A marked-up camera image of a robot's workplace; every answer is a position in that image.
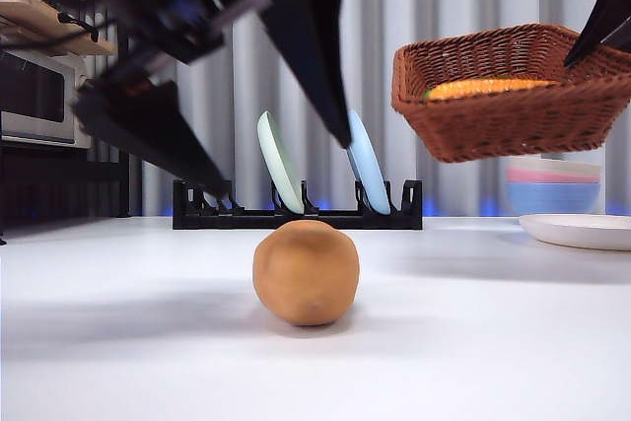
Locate tan toy potato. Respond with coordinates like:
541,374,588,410
252,220,361,327

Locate white plate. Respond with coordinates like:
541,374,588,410
519,213,631,251

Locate black plastic dish rack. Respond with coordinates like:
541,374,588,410
172,177,424,231

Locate blue bowl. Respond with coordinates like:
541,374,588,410
506,181,602,218

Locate brown woven wicker basket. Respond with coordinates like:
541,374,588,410
391,23,631,164

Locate black metal shelf rack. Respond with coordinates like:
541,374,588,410
0,0,144,245

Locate pink bowl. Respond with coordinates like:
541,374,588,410
507,167,602,186

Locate wooden cutting board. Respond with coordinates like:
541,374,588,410
0,0,117,56

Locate black curved handle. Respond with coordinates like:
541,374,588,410
56,11,100,42

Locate pale green plate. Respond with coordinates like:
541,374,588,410
256,110,303,215

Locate silver toaster oven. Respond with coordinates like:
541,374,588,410
0,48,95,150

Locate light blue plate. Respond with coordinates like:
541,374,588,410
344,109,391,215

